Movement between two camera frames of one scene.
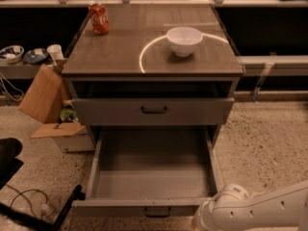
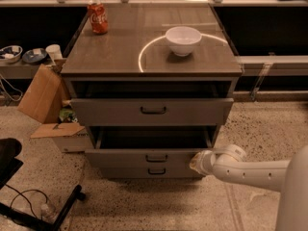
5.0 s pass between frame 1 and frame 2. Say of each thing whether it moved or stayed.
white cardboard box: stayed
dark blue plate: stayed
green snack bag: stayed
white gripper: moved
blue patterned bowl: stayed
